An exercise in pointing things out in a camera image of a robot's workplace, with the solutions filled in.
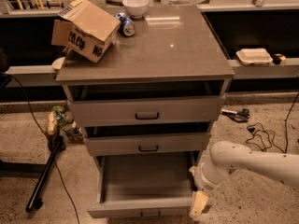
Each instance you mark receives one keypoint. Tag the blue soda can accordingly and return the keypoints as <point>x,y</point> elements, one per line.
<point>127,27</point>

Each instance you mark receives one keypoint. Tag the black power adapter with cable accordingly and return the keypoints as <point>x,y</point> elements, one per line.
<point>265,139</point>

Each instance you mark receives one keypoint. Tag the grey middle drawer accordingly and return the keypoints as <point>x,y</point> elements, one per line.
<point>147,138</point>

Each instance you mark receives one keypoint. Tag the colourful snack bag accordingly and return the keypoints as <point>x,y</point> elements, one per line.
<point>61,119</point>

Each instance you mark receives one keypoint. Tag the black scissors on floor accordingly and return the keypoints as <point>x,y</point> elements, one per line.
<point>237,116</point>

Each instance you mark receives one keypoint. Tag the grey drawer cabinet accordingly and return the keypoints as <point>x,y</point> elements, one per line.
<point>170,44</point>

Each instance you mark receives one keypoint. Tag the grey bottom drawer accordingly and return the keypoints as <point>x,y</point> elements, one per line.
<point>145,185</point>

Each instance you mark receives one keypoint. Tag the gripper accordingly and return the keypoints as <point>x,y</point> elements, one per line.
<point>201,180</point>

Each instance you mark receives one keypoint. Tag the black stand leg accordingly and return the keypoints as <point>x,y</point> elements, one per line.
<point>35,200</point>

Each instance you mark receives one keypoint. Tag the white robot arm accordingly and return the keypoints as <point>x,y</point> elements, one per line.
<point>227,158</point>

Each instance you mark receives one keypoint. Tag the white foam takeout container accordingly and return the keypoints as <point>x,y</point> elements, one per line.
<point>253,56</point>

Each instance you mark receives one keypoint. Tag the brown cardboard box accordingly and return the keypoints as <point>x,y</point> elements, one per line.
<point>85,28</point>

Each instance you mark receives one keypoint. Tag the grey drawer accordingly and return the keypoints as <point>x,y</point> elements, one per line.
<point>145,185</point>
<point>147,138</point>
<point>145,103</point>

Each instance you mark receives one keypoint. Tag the small yellow black object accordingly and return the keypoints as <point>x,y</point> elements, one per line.
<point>279,58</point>

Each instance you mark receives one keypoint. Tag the white bowl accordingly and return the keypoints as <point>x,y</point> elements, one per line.
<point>136,8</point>

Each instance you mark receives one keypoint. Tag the grey top drawer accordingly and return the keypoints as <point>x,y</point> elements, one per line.
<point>145,103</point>

